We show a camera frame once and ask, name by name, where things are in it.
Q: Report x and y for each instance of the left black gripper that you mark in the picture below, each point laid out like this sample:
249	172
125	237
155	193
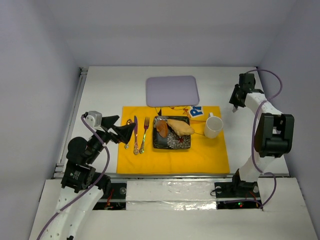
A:
110	130

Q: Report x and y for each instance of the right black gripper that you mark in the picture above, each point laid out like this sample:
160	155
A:
236	97

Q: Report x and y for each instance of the small brown bread piece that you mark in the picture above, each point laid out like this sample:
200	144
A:
162	128

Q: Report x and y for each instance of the large yellow bread piece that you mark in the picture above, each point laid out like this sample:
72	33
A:
181	128

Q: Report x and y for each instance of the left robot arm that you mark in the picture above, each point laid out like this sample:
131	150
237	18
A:
81	185

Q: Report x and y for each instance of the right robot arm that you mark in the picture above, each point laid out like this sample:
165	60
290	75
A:
272	137

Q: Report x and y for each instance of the iridescent spoon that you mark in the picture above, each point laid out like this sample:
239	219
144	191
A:
129	121

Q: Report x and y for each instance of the iridescent purple knife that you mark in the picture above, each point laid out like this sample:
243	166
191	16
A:
136	147

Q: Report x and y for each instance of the iridescent fork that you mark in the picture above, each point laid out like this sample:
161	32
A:
146	126

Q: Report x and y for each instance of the white mug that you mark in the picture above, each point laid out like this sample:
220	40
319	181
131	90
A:
213	126

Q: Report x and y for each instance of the black floral square plate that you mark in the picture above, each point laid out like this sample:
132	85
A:
172	141

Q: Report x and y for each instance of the lilac plastic tray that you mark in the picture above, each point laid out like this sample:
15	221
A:
172	91

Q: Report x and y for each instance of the yellow cloth placemat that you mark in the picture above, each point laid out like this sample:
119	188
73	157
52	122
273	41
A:
205	156

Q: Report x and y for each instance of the foil covered front block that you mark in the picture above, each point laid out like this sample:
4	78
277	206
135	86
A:
170	195

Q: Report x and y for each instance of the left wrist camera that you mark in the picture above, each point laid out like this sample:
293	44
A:
93	119

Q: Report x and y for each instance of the aluminium front rail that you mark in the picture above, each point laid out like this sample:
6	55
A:
169	176

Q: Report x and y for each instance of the aluminium side rail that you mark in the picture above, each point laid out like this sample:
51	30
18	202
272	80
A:
59	166

